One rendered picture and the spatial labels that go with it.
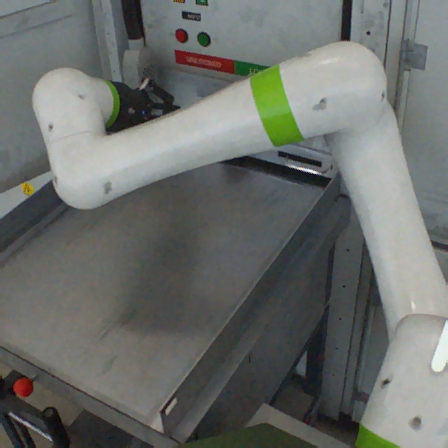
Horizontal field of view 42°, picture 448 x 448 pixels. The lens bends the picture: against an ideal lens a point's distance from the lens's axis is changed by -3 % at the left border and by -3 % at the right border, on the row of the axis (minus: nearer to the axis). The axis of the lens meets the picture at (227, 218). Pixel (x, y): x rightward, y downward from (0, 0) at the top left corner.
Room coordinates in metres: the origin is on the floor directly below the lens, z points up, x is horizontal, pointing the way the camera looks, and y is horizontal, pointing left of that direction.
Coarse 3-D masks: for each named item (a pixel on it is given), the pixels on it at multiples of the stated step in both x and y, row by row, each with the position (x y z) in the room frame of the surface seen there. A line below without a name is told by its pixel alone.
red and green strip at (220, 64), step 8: (176, 56) 1.33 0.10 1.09; (184, 56) 1.32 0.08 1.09; (192, 56) 1.30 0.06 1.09; (200, 56) 1.29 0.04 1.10; (208, 56) 1.28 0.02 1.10; (192, 64) 1.30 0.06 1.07; (200, 64) 1.29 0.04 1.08; (208, 64) 1.28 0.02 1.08; (216, 64) 1.27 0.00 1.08; (224, 64) 1.26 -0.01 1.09; (232, 64) 1.25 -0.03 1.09; (240, 64) 1.24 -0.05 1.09; (248, 64) 1.23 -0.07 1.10; (256, 64) 1.22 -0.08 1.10; (224, 72) 1.26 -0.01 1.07; (232, 72) 1.25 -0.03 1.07; (240, 72) 1.24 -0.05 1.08; (248, 72) 1.23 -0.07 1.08; (256, 72) 1.22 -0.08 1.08
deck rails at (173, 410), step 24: (48, 192) 1.08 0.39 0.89; (336, 192) 1.05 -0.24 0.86; (24, 216) 1.01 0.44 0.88; (48, 216) 1.04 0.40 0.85; (312, 216) 0.94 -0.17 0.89; (0, 240) 0.94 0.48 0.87; (24, 240) 0.96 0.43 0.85; (288, 240) 0.84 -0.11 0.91; (0, 264) 0.89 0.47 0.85; (288, 264) 0.84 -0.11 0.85; (264, 288) 0.76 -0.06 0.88; (240, 312) 0.68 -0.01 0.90; (216, 336) 0.62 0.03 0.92; (240, 336) 0.67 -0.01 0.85; (216, 360) 0.61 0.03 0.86; (192, 384) 0.55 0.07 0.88; (168, 408) 0.53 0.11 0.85; (168, 432) 0.49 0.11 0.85
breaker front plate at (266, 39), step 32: (160, 0) 1.34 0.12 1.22; (192, 0) 1.30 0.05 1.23; (224, 0) 1.25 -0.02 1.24; (256, 0) 1.21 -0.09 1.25; (288, 0) 1.18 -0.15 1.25; (320, 0) 1.14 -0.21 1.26; (160, 32) 1.35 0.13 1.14; (192, 32) 1.30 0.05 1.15; (224, 32) 1.26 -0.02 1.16; (256, 32) 1.21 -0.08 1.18; (288, 32) 1.18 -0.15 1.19; (320, 32) 1.14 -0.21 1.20; (160, 64) 1.35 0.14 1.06; (192, 96) 1.31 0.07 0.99
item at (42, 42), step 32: (0, 0) 1.26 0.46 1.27; (32, 0) 1.31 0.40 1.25; (64, 0) 1.34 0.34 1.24; (96, 0) 1.38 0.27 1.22; (0, 32) 1.24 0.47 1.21; (32, 32) 1.30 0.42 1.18; (64, 32) 1.35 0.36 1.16; (0, 64) 1.24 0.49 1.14; (32, 64) 1.29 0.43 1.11; (64, 64) 1.34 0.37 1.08; (96, 64) 1.39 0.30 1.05; (0, 96) 1.23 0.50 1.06; (32, 96) 1.28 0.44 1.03; (0, 128) 1.22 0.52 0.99; (32, 128) 1.26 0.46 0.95; (0, 160) 1.20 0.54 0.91; (32, 160) 1.25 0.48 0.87; (0, 192) 1.16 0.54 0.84
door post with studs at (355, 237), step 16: (352, 0) 1.07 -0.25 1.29; (368, 0) 1.05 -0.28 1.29; (384, 0) 1.03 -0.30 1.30; (352, 16) 1.07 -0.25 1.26; (368, 16) 1.04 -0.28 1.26; (384, 16) 1.03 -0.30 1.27; (352, 32) 1.06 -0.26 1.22; (368, 32) 1.04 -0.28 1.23; (384, 32) 1.03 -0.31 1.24; (368, 48) 1.04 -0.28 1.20; (352, 208) 1.04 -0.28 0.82; (352, 224) 1.04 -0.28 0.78; (352, 240) 1.04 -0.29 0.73; (352, 256) 1.04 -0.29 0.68; (352, 272) 1.03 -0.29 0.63; (352, 288) 1.03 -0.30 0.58; (352, 304) 1.03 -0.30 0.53; (336, 336) 1.05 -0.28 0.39; (336, 352) 1.04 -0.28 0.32; (336, 368) 1.04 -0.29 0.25; (336, 384) 1.04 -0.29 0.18; (336, 400) 1.03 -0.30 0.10; (336, 416) 1.03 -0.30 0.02
